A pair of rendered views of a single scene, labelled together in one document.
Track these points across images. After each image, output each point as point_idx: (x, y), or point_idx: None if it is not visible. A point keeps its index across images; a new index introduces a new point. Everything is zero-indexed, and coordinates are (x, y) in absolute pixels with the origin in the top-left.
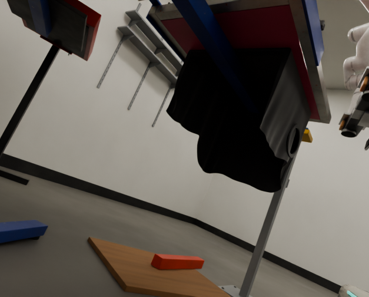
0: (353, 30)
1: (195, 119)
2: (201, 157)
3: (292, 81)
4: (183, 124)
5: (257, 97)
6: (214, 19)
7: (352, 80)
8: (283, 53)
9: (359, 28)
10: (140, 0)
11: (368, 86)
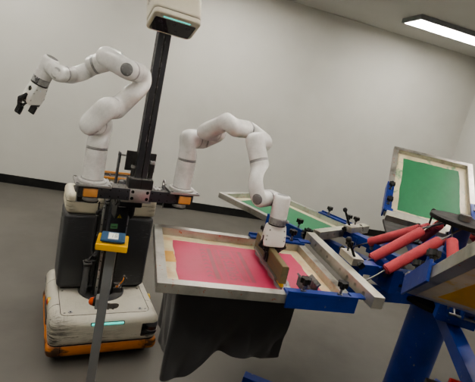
0: (140, 73)
1: (234, 341)
2: (186, 367)
3: None
4: (244, 355)
5: None
6: None
7: (102, 129)
8: None
9: (143, 74)
10: (369, 306)
11: (189, 205)
